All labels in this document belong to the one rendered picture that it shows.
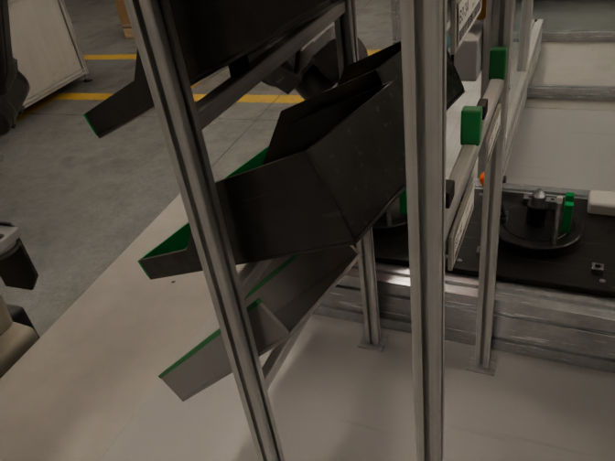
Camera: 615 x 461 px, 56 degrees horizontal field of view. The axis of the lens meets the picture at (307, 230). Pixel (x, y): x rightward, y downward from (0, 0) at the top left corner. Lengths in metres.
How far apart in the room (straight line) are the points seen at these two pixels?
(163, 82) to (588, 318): 0.67
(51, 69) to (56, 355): 4.42
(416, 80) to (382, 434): 0.60
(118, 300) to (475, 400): 0.67
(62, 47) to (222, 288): 5.10
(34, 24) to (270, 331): 4.90
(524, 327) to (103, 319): 0.73
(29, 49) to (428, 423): 4.95
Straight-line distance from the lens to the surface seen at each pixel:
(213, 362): 0.63
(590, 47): 2.19
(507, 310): 0.89
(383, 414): 0.86
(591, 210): 1.06
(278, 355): 0.60
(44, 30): 5.39
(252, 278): 0.51
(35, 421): 1.02
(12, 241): 1.13
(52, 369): 1.09
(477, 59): 1.02
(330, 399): 0.88
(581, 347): 0.92
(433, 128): 0.32
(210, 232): 0.44
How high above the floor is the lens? 1.54
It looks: 34 degrees down
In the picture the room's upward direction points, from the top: 9 degrees counter-clockwise
